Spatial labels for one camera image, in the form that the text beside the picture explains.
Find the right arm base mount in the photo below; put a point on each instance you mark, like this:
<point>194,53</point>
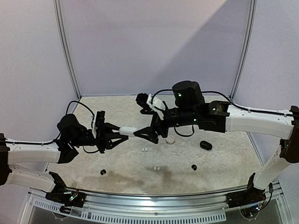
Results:
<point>248,196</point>

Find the black earbud charging case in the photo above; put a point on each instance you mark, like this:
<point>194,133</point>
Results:
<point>206,145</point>

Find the black earbud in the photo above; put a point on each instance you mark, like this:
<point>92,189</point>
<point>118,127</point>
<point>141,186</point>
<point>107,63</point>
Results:
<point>102,172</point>
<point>194,167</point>

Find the black earbud left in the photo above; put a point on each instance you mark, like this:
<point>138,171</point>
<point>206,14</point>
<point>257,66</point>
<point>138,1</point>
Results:
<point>102,172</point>

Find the left aluminium corner post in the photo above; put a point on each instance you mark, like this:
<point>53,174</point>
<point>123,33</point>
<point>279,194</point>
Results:
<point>65,48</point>

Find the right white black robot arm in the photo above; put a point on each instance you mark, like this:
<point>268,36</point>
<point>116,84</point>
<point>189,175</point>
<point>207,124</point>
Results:
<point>221,116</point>

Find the aluminium front rail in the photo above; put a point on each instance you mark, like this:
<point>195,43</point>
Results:
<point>201,208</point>

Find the aluminium corner post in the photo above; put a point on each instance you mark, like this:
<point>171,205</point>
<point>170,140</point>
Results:
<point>65,48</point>
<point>245,47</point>

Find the black earbud right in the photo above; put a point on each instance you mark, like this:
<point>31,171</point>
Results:
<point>194,167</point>

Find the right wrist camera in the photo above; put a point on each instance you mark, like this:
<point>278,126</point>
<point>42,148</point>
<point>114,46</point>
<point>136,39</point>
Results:
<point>149,101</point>

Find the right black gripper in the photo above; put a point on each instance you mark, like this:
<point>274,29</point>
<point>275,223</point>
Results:
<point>158,127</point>

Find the right aluminium corner post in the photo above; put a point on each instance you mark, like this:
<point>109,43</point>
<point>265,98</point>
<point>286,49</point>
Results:
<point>245,47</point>

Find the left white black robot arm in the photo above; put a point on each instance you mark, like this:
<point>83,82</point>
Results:
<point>63,150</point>

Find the white oblong charging case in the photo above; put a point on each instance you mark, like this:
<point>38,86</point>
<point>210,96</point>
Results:
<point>128,131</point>

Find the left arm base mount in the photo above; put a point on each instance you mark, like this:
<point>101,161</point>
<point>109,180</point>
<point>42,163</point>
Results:
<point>69,198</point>

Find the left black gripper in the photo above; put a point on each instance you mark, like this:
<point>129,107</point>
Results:
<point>108,135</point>

